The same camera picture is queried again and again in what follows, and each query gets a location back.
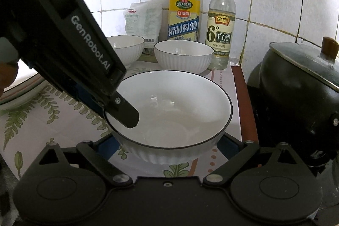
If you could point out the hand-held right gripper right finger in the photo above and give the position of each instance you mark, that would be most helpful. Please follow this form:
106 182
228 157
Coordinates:
225 144

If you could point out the black cooking pot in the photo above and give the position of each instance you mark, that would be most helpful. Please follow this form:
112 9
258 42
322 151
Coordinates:
291 114

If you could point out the small white ribbed bowl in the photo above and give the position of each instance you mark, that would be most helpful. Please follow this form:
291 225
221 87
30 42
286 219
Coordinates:
172 109
184 55
127 48

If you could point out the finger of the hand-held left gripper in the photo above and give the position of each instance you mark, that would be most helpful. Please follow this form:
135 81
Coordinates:
124 112
79 93

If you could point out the person's left hand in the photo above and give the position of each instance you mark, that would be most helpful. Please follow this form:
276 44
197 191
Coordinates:
8 77

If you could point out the pot lid with wooden knob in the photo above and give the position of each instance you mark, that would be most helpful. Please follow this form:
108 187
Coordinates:
307 61

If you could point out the large white shallow bowl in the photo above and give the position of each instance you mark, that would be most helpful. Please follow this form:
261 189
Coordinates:
18 93

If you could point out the glass bottle with yellow cap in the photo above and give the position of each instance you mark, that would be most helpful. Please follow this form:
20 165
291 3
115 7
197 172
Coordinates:
222 27

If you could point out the white plastic bag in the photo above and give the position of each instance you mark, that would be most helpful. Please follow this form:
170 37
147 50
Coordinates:
144 22

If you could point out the floral tablecloth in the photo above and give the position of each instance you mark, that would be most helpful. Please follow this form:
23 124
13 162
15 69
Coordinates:
66 130

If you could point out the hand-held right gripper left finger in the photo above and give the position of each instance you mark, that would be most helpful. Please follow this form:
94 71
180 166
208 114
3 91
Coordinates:
107 145

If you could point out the glass bottle with brown cap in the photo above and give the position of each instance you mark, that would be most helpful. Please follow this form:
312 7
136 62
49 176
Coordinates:
184 11

